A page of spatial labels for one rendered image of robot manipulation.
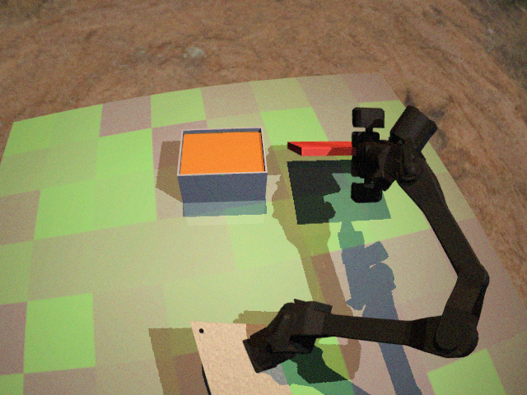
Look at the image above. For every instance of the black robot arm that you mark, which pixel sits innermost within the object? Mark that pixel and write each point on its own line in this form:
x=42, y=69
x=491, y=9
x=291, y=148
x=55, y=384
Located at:
x=453, y=334

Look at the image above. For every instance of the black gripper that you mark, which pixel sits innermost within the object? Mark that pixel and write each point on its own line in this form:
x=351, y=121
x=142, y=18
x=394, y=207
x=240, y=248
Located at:
x=364, y=141

